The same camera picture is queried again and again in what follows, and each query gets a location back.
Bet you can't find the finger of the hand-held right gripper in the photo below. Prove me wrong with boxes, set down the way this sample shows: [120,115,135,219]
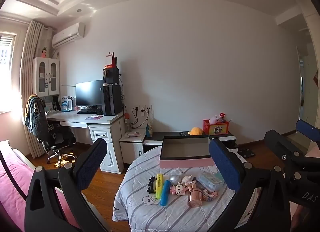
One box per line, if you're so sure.
[296,119,320,147]
[264,129,320,196]

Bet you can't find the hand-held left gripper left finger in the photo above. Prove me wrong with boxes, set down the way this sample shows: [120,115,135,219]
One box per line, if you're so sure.
[25,138,110,232]

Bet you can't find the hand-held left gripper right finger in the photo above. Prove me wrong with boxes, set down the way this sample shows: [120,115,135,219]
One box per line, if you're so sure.
[207,138,292,232]

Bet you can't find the clear plastic box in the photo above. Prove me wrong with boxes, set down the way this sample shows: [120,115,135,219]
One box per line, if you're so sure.
[196,172,225,193]

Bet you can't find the doll figurine blue dress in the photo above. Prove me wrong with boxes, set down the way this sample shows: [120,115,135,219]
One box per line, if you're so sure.
[181,175,198,190]

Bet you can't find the pink storage box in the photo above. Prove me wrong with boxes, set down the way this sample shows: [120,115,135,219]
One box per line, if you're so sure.
[159,135,217,168]

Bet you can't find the rose gold can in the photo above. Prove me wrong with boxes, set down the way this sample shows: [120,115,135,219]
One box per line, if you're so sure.
[187,188,203,208]

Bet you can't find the silver helmet doll figure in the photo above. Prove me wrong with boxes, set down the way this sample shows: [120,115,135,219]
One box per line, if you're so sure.
[169,167,187,185]

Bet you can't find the pink white block toy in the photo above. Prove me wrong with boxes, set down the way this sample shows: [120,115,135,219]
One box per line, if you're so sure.
[169,183,187,196]

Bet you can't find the black hair clip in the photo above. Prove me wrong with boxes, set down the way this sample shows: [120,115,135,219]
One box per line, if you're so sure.
[146,176,157,196]

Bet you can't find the yellow rectangular case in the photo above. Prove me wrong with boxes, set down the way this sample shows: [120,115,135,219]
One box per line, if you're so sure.
[155,173,164,199]

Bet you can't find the black bathroom scale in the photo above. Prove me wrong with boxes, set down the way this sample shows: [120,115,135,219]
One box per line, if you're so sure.
[236,147,257,159]

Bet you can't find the black office chair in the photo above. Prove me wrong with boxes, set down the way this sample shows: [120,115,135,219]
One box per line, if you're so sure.
[25,94,78,168]

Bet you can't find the red storage box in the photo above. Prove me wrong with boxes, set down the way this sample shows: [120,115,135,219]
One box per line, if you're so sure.
[202,119,230,135]

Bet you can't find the white desk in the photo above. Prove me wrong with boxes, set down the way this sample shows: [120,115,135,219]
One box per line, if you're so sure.
[46,110,125,173]

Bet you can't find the orange cap bottle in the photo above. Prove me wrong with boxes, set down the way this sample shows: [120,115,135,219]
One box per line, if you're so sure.
[124,113,132,132]

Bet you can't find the black computer tower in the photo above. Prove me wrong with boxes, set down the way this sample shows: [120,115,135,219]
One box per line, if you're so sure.
[102,84,123,116]

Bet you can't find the black white low cabinet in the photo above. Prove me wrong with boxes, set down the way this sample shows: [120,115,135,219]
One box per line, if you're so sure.
[143,132,238,153]

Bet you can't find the black computer monitor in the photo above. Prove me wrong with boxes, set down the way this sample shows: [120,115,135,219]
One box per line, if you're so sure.
[75,80,104,108]

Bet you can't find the dark jacket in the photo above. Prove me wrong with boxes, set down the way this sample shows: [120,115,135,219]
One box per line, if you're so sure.
[24,94,49,138]

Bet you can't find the pink bed blanket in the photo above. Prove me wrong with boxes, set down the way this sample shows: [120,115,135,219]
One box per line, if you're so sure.
[0,140,80,232]

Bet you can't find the black box speaker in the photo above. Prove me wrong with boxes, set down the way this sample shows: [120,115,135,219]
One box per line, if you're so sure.
[103,67,120,85]

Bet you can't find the white glass-door cabinet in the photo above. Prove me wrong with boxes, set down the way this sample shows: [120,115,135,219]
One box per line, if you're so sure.
[33,57,60,97]

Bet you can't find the red desk calendar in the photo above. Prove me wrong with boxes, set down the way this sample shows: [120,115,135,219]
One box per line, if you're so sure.
[104,52,118,70]

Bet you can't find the beige curtain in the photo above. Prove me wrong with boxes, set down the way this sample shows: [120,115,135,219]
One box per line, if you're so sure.
[20,20,54,158]

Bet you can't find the window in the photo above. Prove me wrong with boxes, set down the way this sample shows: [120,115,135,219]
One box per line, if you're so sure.
[0,32,18,113]

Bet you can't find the white air conditioner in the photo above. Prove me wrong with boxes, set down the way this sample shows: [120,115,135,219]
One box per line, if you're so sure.
[52,22,85,48]

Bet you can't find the door with steel handle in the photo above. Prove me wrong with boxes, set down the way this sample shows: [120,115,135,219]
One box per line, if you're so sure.
[296,47,320,135]

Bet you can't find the black power cables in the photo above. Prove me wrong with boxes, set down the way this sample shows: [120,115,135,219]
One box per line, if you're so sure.
[131,107,150,128]

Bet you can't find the white bed frame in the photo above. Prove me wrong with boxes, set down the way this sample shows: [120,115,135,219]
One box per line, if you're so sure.
[11,148,35,172]

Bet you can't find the white wall outlets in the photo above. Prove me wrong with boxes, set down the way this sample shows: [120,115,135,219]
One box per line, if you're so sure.
[134,105,152,116]

